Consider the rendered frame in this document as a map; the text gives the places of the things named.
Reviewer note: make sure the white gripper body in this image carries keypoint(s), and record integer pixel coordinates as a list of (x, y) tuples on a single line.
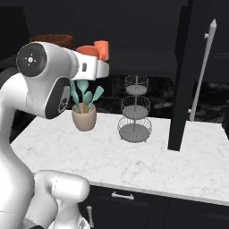
[(103, 69)]

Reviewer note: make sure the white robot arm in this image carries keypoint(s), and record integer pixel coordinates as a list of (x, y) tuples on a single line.
[(18, 125)]

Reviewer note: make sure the black open cabinet door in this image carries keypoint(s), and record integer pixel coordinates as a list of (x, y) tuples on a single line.
[(179, 89)]

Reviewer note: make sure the orange glass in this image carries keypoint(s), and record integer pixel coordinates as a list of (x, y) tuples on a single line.
[(103, 49)]

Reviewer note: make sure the orange bowl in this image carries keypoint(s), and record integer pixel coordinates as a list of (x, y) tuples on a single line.
[(88, 51)]

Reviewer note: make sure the wide teal spatula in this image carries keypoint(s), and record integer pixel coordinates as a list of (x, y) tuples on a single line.
[(97, 93)]

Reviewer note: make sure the teal spoon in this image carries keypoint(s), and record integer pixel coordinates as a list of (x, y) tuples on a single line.
[(82, 86)]

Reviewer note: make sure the small teal spatula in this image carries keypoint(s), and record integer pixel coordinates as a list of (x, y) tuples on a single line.
[(87, 98)]

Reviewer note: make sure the beige utensil pot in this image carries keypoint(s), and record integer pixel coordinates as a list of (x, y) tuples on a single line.
[(84, 120)]

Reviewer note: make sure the brown bowl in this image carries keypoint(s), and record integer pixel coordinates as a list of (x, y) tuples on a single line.
[(53, 39)]

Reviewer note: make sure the black base cupboard door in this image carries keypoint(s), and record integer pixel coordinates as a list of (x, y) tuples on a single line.
[(119, 217)]

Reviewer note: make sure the wide black drawer front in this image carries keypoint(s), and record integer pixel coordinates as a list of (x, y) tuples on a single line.
[(190, 216)]

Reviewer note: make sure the black wall cabinet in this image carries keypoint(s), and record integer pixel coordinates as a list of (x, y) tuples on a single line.
[(219, 41)]

